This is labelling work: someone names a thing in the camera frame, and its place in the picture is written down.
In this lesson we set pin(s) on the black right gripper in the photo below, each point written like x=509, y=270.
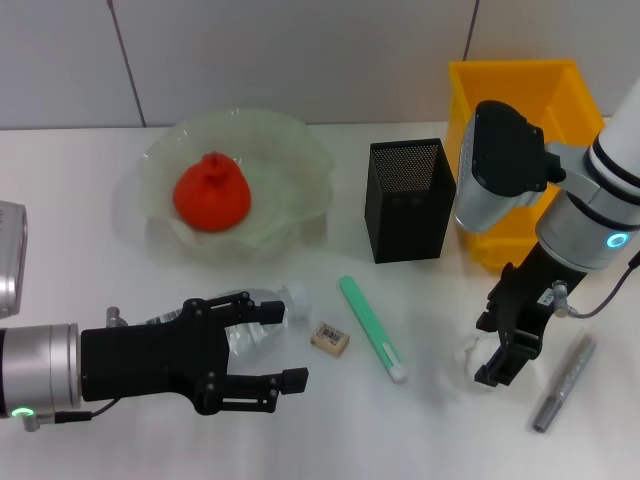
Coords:
x=530, y=295

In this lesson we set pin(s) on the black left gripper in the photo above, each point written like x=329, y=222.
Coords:
x=150, y=355

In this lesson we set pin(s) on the white paper ball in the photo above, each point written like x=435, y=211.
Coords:
x=470, y=352

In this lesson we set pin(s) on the clear green-label water bottle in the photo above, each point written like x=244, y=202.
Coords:
x=299, y=300

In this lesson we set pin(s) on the green white pen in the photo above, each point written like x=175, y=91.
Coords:
x=370, y=330

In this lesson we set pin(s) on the red orange fruit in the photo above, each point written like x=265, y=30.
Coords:
x=212, y=195

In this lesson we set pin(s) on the beige eraser with barcode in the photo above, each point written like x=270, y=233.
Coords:
x=330, y=339

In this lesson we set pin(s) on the grey marker pen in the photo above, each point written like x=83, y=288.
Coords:
x=562, y=382

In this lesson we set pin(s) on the black mesh pen holder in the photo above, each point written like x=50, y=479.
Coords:
x=407, y=220

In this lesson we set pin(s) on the green glass fruit plate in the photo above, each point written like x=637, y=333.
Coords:
x=290, y=165

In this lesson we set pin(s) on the yellow plastic bin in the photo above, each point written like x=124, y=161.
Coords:
x=500, y=80

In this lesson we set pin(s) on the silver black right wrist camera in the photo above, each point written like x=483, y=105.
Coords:
x=500, y=150

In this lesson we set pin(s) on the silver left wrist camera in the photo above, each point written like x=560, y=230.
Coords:
x=10, y=260

